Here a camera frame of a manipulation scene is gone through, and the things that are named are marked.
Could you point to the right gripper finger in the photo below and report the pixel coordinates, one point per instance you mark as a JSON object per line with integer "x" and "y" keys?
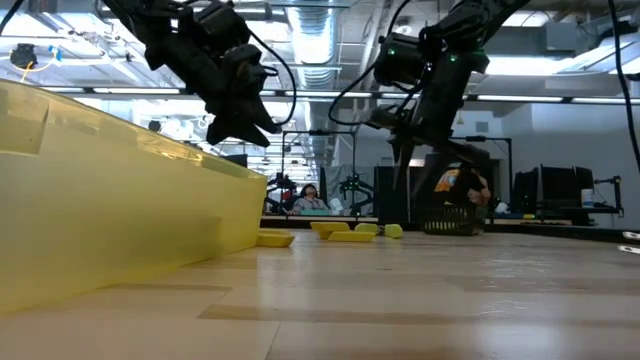
{"x": 402, "y": 160}
{"x": 435, "y": 167}

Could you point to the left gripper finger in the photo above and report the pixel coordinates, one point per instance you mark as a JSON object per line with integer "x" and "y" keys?
{"x": 235, "y": 127}
{"x": 260, "y": 117}

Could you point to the narrow black mesh basket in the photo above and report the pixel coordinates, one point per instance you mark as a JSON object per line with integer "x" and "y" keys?
{"x": 450, "y": 224}

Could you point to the yellow Ticonderoga eraser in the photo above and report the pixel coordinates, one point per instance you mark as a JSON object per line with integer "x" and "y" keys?
{"x": 327, "y": 226}
{"x": 352, "y": 237}
{"x": 275, "y": 241}

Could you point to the large yellow plastic bin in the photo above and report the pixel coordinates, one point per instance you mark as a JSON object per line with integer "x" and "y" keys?
{"x": 125, "y": 210}

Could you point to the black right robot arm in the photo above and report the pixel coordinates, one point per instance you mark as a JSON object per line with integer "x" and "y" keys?
{"x": 475, "y": 20}

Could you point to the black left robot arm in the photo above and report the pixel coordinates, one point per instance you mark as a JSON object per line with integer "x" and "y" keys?
{"x": 150, "y": 25}

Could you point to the black background robot arm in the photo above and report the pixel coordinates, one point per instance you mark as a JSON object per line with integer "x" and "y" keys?
{"x": 279, "y": 190}
{"x": 356, "y": 186}

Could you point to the person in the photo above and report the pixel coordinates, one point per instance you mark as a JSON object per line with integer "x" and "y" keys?
{"x": 446, "y": 181}
{"x": 484, "y": 196}
{"x": 307, "y": 200}

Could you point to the black partition screen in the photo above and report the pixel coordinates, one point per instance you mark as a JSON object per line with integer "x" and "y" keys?
{"x": 385, "y": 205}

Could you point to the grey tarp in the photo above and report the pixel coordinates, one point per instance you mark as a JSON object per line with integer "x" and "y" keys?
{"x": 345, "y": 175}

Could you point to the long ceiling light bar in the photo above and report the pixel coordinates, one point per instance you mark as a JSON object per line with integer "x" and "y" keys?
{"x": 520, "y": 98}

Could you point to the small black round fixture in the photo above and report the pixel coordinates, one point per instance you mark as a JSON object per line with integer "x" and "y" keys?
{"x": 155, "y": 125}

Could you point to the small white object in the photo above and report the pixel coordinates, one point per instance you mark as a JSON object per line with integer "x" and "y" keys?
{"x": 336, "y": 205}

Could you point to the teal mat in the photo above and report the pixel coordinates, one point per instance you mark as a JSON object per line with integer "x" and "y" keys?
{"x": 315, "y": 212}

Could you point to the white container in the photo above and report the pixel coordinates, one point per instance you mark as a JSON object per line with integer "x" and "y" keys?
{"x": 588, "y": 198}

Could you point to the black equipment stand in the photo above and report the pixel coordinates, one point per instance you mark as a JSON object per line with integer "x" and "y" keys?
{"x": 618, "y": 181}

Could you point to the black round ceiling fixture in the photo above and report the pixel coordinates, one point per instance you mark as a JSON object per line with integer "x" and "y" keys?
{"x": 22, "y": 54}

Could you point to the small white flat piece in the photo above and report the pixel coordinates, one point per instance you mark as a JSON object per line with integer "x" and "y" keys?
{"x": 631, "y": 235}

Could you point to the grey wall vent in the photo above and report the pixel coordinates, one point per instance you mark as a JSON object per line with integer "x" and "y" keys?
{"x": 481, "y": 126}

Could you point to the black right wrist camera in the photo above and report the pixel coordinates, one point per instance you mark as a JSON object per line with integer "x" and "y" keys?
{"x": 382, "y": 119}

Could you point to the black background gantry frame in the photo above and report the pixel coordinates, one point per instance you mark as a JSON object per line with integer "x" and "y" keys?
{"x": 320, "y": 132}

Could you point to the ribbed silver air duct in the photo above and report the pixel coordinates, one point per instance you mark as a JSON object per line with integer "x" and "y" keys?
{"x": 312, "y": 40}

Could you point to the black metal table frame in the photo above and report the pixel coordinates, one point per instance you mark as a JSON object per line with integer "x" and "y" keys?
{"x": 575, "y": 231}

